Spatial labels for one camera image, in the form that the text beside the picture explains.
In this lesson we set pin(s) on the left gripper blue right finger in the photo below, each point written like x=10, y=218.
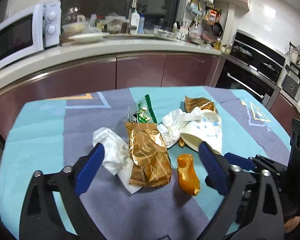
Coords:
x=217, y=168

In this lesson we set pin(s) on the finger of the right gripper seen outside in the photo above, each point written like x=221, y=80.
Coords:
x=243, y=163

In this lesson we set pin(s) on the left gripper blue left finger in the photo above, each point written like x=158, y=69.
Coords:
x=86, y=168

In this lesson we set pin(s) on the orange peel piece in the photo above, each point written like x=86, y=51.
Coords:
x=187, y=178

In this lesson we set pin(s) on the white tissue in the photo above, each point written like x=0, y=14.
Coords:
x=174, y=122
x=117, y=157

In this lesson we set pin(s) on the gold foil snack wrapper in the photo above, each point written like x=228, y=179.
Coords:
x=152, y=165

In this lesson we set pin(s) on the maroon kitchen base cabinets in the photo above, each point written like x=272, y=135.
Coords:
x=105, y=73

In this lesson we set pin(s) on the person's right hand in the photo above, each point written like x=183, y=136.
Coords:
x=291, y=224

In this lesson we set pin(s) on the white paper cup near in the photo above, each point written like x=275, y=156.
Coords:
x=208, y=128

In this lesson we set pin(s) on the teal and grey tablecloth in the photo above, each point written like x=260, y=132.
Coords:
x=49, y=135

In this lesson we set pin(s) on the small gold wrapper far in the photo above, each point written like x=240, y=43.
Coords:
x=202, y=103

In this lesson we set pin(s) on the green snack wrapper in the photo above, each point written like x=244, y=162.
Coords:
x=142, y=112

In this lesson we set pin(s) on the black built-in oven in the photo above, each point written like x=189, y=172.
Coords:
x=254, y=66

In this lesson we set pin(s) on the white plate on counter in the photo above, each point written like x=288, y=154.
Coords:
x=88, y=37

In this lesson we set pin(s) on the black frying pan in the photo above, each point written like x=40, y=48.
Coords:
x=217, y=29

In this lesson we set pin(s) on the white microwave oven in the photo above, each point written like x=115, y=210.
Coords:
x=30, y=31

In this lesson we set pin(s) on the white dish soap bottle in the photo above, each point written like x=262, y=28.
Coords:
x=134, y=21

